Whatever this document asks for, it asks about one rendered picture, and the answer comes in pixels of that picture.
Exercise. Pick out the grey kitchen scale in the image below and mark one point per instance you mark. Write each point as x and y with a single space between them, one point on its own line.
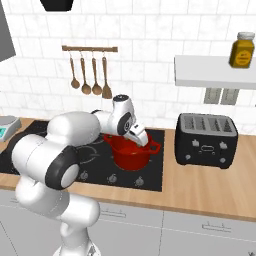
8 126

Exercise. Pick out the small wooden spoon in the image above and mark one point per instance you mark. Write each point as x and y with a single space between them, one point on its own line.
74 75

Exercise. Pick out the wooden ladle spoon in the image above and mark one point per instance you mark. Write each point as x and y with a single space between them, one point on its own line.
96 78

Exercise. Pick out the black hob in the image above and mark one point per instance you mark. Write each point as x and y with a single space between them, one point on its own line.
100 166

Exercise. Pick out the grey hob knob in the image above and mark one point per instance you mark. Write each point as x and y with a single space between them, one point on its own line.
84 174
112 178
139 181

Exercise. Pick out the grey range hood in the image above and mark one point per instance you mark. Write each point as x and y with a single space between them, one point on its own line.
5 38

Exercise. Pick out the black toaster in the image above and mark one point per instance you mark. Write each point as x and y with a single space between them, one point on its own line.
206 141

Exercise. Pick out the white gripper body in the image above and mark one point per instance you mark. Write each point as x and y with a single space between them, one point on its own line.
140 134

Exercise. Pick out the grey wall socket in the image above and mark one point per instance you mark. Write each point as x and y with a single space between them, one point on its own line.
229 96
212 95

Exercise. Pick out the wooden spatula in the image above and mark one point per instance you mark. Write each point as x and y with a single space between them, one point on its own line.
106 80

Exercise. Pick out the white wall shelf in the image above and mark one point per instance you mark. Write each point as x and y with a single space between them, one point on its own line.
215 71

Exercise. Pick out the amber jar with white lid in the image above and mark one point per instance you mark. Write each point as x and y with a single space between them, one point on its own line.
241 50

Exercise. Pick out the red pot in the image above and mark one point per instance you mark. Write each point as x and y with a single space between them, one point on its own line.
130 156

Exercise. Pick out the grey drawer front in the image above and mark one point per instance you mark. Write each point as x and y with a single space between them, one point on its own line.
8 200
209 226
131 216

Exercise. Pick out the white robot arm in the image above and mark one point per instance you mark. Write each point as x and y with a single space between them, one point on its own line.
71 128

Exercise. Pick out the wooden utensil rail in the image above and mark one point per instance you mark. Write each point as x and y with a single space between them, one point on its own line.
89 48

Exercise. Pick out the long wooden spoon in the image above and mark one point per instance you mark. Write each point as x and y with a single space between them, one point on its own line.
85 76

